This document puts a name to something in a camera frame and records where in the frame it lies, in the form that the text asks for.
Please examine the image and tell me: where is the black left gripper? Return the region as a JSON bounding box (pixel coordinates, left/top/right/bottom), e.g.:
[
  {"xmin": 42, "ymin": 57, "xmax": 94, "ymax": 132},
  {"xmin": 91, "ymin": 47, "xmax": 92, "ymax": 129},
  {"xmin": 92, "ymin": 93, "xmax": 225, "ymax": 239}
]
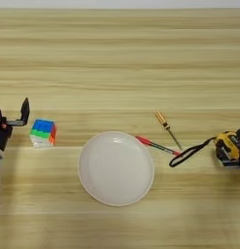
[{"xmin": 0, "ymin": 97, "xmax": 30, "ymax": 151}]

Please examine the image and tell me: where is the yellow tape measure with strap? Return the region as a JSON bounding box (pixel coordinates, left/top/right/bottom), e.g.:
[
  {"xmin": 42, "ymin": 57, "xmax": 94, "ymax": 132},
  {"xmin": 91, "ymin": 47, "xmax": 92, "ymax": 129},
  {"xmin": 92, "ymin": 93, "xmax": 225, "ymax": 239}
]
[{"xmin": 169, "ymin": 130, "xmax": 240, "ymax": 168}]

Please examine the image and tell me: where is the multicolour puzzle cube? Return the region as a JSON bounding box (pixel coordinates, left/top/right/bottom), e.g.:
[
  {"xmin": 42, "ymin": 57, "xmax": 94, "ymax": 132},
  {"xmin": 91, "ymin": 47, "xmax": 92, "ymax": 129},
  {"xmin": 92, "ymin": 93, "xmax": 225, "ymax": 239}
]
[{"xmin": 29, "ymin": 118, "xmax": 57, "ymax": 149}]

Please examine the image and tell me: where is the red pen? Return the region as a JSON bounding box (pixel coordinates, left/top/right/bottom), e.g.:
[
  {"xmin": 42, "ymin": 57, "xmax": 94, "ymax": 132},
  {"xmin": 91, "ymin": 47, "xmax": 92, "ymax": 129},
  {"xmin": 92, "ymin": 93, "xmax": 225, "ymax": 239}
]
[{"xmin": 135, "ymin": 135, "xmax": 183, "ymax": 158}]

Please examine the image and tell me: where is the white round plate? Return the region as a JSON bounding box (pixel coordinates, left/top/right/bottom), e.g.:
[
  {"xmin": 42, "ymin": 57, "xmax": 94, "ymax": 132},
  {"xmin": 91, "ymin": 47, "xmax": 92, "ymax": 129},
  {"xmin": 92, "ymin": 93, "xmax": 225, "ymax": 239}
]
[{"xmin": 78, "ymin": 130, "xmax": 155, "ymax": 207}]

